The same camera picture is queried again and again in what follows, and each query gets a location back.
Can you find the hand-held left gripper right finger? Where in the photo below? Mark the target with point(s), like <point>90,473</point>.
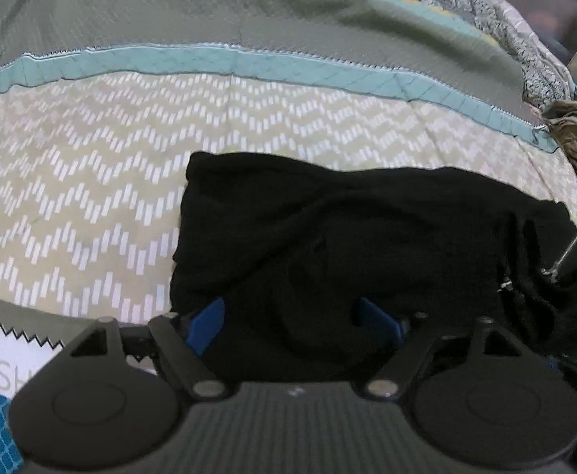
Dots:
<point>378,319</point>

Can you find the green and beige zigzag bedspread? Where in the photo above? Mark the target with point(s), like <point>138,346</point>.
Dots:
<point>121,148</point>

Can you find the black pants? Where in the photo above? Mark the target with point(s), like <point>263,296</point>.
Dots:
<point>347,252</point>

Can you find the grey and white printed cloth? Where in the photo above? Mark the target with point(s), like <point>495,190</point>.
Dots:
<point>520,39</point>

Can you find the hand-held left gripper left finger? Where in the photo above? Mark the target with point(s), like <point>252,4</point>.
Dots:
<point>207,326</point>

